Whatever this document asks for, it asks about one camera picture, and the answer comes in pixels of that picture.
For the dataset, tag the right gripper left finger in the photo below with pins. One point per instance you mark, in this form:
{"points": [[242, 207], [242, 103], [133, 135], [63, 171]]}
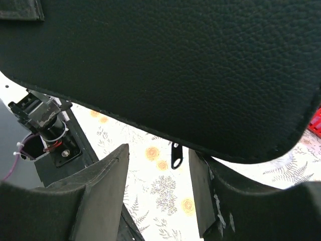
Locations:
{"points": [[40, 213]]}

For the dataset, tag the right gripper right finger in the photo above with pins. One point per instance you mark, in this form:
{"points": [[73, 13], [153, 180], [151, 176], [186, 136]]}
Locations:
{"points": [[230, 206]]}

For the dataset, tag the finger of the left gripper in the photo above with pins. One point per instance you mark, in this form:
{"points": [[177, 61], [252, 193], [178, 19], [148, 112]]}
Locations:
{"points": [[22, 10]]}

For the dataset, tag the black zippered tool case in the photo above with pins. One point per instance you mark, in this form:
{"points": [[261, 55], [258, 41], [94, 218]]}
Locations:
{"points": [[237, 80]]}

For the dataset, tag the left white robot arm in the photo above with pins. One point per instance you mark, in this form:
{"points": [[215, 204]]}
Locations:
{"points": [[38, 112]]}

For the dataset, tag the red plastic shopping basket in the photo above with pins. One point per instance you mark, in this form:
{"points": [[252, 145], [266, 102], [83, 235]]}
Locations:
{"points": [[315, 123]]}

